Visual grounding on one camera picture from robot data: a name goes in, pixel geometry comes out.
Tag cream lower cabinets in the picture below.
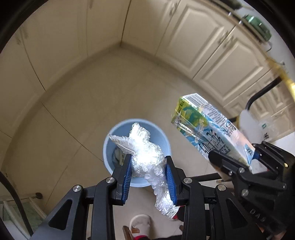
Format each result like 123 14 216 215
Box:
1 1 282 137

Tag clear plastic wrap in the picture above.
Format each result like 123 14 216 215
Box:
108 123 179 219

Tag black chair frame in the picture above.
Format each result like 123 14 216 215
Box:
224 77 282 123

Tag green electric cooker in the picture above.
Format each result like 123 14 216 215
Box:
243 15 272 42

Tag light blue trash bin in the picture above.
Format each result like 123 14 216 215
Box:
103 119 171 188

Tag drink carton box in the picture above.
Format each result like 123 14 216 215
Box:
171 93 255 167

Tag round white marble table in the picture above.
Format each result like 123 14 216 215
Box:
239 109 270 143

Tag white slipper left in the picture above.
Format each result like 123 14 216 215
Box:
129 214 152 238

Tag person right hand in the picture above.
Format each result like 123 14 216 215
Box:
272 231 286 240

